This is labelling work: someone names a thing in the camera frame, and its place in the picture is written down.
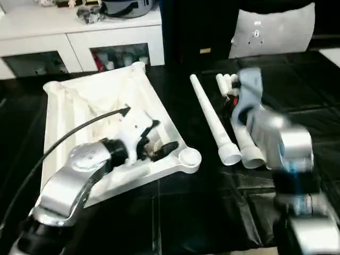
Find cluster of small bottles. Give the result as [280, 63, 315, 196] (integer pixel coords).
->
[93, 47, 150, 71]

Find grey bag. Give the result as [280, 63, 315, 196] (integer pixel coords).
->
[101, 0, 160, 19]

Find white cabinet with glass doors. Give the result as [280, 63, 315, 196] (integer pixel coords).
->
[0, 0, 164, 80]

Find white plastic table top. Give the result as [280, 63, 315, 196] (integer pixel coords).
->
[41, 62, 202, 209]

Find white flat board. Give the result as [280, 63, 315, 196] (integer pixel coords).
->
[318, 48, 340, 67]

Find black cabinet with yellow label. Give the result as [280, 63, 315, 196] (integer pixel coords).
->
[159, 0, 240, 70]

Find small colourful figurines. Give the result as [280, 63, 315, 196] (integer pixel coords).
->
[35, 0, 101, 9]

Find white cushion with badge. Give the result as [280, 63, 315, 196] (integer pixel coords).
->
[228, 3, 316, 59]

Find black work mat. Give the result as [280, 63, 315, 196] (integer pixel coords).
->
[0, 50, 340, 255]

